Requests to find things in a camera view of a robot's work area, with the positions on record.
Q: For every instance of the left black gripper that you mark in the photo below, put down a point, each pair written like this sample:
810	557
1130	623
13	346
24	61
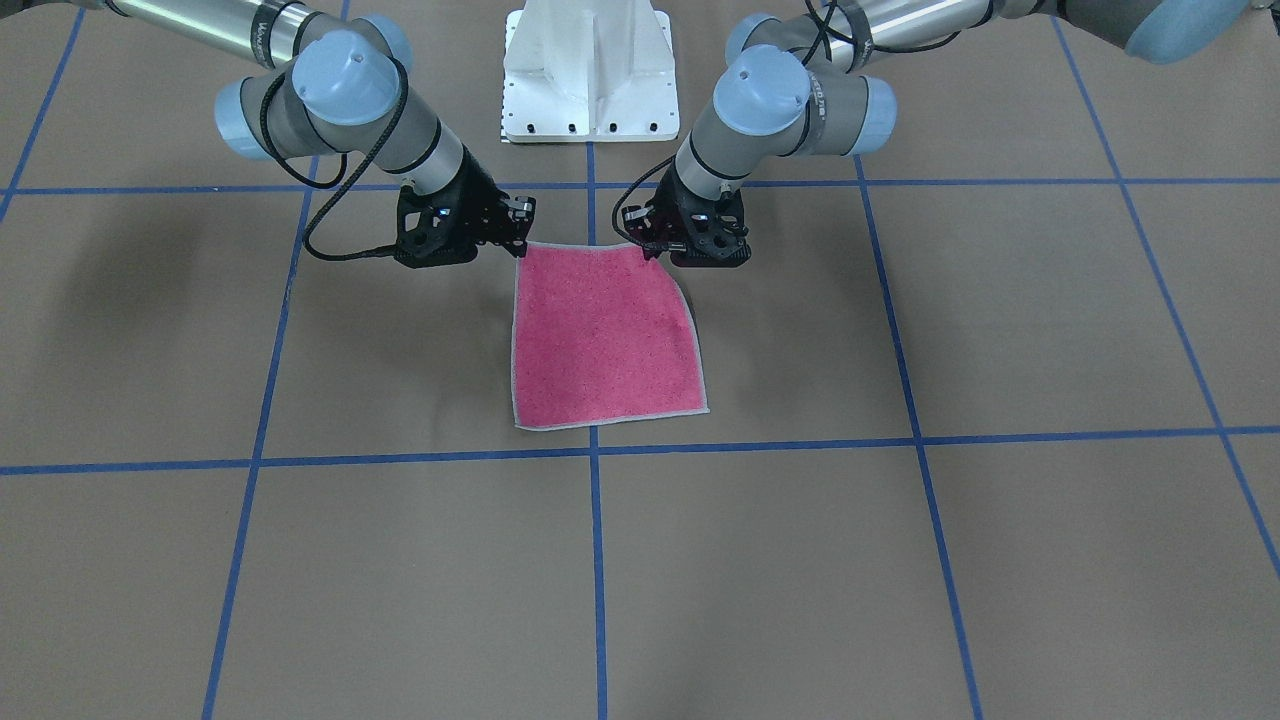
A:
655	226

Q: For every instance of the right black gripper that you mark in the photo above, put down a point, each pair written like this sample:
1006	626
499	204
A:
474	197

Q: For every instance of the pink and grey towel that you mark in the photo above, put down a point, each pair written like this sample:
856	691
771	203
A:
601	335

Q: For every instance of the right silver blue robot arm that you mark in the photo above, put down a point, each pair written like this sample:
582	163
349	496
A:
335	87

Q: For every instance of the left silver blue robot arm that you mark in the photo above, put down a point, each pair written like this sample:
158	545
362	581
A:
800	87

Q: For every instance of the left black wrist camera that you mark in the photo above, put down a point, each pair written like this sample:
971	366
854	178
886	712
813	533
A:
710	233

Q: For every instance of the white camera stand pedestal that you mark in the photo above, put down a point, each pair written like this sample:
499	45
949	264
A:
589	71

